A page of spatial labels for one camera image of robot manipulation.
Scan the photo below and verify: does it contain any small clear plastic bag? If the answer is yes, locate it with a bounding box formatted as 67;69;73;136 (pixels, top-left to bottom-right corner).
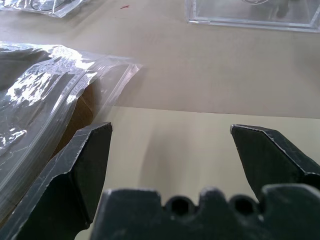
0;0;87;19

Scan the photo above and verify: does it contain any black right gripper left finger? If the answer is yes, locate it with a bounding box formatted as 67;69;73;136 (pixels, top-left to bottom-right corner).
0;121;113;240

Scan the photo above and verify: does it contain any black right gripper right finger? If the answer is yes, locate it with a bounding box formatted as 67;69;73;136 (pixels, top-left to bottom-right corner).
229;124;320;201

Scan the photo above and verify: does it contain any clear zip plastic bag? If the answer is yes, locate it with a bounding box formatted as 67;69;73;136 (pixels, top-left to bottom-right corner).
0;41;144;213

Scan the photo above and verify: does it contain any clear acrylic box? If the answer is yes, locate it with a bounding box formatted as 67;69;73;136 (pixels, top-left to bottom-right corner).
184;0;320;33

